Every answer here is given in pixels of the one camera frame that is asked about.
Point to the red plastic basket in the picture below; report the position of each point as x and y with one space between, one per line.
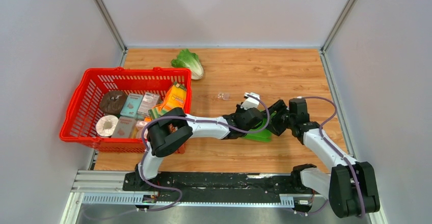
83 111

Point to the small clear plastic piece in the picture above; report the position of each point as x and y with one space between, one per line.
223 96

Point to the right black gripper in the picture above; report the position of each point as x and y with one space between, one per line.
273 127

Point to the green lettuce head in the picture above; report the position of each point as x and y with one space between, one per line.
189 60

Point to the pink small box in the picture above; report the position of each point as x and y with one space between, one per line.
149 101

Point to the white toilet paper roll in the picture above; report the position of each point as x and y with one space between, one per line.
106 125

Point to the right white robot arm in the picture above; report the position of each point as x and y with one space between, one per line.
350 187

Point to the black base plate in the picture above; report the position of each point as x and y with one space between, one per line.
230 188

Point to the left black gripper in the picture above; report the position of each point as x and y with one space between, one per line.
238 109

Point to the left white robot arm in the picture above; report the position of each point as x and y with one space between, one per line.
167 133

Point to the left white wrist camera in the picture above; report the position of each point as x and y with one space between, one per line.
251 101

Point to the grey pink flat box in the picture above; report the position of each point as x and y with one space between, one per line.
124 127

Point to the green striped sponge pack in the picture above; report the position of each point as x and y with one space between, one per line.
155 112

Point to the green paper box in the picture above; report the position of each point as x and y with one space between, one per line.
262 136

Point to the teal small box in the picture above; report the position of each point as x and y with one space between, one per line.
131 106

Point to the brown round bread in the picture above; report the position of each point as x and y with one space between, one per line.
112 102

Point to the orange yellow carton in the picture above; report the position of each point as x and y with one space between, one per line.
175 97

